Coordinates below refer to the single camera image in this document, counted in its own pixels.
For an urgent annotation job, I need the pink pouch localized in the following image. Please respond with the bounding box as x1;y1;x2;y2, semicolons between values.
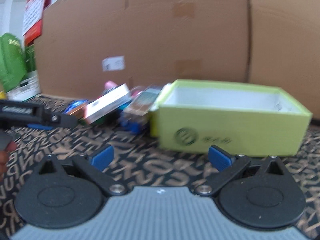
104;81;118;90

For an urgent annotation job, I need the large brown cardboard box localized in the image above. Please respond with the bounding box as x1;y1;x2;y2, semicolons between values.
35;0;319;119

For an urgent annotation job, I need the blue medicine box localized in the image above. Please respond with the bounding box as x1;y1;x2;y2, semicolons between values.
63;100;88;115

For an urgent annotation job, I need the black letter-pattern rug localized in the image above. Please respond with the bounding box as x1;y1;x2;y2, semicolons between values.
1;125;319;238

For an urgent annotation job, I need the white shipping label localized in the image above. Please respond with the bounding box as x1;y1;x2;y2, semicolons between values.
102;56;125;72

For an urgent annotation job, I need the copper cosmetic box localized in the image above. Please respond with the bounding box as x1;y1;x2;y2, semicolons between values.
123;87;161;116

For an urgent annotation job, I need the green open shoe box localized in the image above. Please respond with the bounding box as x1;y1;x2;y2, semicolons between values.
156;80;312;157

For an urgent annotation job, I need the green carton box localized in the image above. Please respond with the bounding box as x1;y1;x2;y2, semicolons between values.
25;44;37;73

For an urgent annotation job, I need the person's left hand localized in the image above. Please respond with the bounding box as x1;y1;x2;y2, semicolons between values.
0;141;17;180

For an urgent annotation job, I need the green shopping bag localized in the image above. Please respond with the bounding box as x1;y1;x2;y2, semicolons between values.
1;33;27;92

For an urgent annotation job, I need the white medicine box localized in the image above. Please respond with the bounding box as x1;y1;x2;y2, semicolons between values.
84;84;131;125

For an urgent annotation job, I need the red wall calendar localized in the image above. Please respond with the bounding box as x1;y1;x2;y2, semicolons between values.
22;0;51;46

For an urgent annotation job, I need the white plastic basket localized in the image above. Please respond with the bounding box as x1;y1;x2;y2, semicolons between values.
6;70;41;101

